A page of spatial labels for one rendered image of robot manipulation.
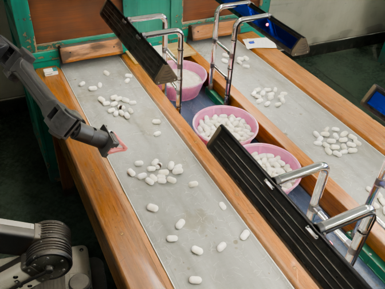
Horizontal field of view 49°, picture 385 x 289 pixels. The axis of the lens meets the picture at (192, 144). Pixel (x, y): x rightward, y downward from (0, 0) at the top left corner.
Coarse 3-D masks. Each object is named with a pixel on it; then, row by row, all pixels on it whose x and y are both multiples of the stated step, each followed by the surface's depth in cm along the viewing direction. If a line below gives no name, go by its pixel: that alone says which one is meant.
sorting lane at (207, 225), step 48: (96, 96) 186; (144, 96) 188; (144, 144) 162; (144, 192) 142; (192, 192) 143; (192, 240) 128; (240, 240) 128; (192, 288) 115; (240, 288) 116; (288, 288) 116
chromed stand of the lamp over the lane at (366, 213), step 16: (288, 176) 96; (304, 176) 98; (320, 176) 103; (320, 192) 106; (320, 208) 109; (368, 208) 89; (320, 224) 85; (336, 224) 86; (368, 224) 93; (352, 240) 99; (352, 256) 101
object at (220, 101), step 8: (248, 0) 181; (216, 8) 177; (224, 8) 177; (216, 16) 178; (248, 16) 168; (256, 16) 169; (264, 16) 170; (216, 24) 180; (216, 32) 182; (232, 32) 169; (216, 40) 184; (232, 40) 171; (216, 48) 188; (224, 48) 179; (232, 48) 173; (232, 56) 175; (232, 64) 177; (232, 72) 179; (208, 88) 201; (208, 96) 202; (216, 96) 196; (216, 104) 197; (224, 104) 190; (224, 112) 192
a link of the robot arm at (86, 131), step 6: (78, 126) 126; (84, 126) 127; (90, 126) 129; (72, 132) 127; (78, 132) 125; (84, 132) 126; (90, 132) 128; (72, 138) 127; (78, 138) 126; (84, 138) 127; (90, 138) 128
